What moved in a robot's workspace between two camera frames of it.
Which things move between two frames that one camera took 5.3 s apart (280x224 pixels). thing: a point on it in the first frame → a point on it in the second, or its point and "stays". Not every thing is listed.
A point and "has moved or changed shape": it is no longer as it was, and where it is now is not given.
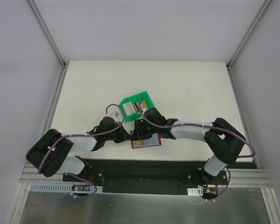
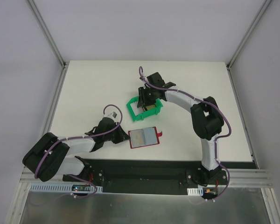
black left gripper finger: (124, 135) stays
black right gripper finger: (141, 130) → (142, 98)
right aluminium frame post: (259, 16) stays
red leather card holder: (155, 140) stays
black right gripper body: (142, 130) → (145, 96)
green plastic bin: (143, 96) has moved or changed shape
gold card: (144, 104) has moved or changed shape
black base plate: (148, 176) stays
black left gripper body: (119, 136) stays
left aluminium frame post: (47, 33) stays
